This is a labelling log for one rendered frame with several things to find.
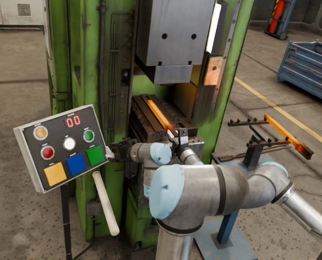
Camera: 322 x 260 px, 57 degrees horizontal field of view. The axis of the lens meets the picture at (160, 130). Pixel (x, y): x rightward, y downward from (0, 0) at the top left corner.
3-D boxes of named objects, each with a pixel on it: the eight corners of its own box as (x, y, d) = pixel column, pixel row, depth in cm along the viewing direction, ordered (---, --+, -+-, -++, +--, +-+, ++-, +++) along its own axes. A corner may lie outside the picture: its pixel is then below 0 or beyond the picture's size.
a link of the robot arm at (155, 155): (156, 167, 99) (157, 142, 100) (136, 166, 107) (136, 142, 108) (173, 166, 105) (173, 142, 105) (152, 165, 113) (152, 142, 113)
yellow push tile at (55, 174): (67, 178, 126) (61, 162, 124) (50, 186, 121) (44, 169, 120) (65, 178, 127) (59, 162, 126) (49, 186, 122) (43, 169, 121)
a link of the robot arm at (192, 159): (191, 183, 138) (195, 169, 134) (181, 168, 147) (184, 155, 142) (206, 180, 141) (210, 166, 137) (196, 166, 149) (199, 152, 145)
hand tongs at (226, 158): (287, 144, 211) (288, 143, 211) (291, 147, 208) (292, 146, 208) (217, 158, 187) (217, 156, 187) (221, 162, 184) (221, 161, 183)
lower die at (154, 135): (179, 139, 173) (181, 126, 168) (146, 143, 165) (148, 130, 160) (153, 104, 204) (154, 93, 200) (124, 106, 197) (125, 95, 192)
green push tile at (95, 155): (104, 160, 139) (100, 144, 137) (91, 166, 134) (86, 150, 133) (102, 160, 140) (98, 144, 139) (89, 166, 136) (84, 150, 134)
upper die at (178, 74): (189, 82, 154) (192, 65, 148) (153, 84, 146) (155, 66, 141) (159, 53, 185) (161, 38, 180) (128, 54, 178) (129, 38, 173)
